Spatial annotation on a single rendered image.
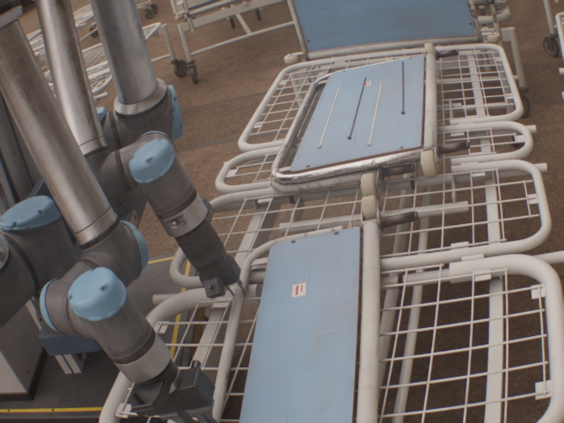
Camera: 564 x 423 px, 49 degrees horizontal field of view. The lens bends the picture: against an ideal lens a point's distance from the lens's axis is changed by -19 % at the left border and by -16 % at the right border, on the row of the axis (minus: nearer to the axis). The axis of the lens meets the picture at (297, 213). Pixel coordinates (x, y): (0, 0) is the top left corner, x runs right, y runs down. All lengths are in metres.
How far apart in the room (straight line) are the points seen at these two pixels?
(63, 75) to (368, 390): 0.86
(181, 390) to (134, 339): 0.12
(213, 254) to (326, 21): 1.53
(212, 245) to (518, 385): 0.89
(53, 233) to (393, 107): 1.02
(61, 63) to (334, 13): 1.49
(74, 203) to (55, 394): 0.77
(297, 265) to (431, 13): 1.45
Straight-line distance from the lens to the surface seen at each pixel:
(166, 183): 1.28
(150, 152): 1.29
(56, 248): 1.41
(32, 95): 1.10
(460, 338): 1.97
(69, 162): 1.10
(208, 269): 1.38
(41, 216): 1.38
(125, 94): 1.73
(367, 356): 1.19
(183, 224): 1.31
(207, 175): 3.26
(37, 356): 1.87
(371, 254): 1.42
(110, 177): 1.39
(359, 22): 2.70
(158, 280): 1.99
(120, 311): 0.97
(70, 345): 1.49
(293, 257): 1.49
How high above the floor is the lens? 1.32
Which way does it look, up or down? 29 degrees down
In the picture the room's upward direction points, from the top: 16 degrees counter-clockwise
